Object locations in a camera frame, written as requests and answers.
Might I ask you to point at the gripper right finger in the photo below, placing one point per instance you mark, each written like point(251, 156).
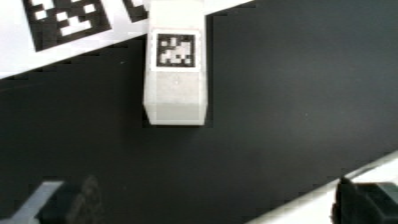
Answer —
point(367, 203)

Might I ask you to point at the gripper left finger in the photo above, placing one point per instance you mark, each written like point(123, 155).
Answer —
point(63, 203)

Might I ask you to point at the white table leg with tag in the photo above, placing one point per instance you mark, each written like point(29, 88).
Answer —
point(177, 78)

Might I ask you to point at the white square tabletop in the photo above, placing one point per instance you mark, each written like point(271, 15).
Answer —
point(308, 209)

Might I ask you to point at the white sheet with tags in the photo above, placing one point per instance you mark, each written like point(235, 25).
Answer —
point(52, 29)

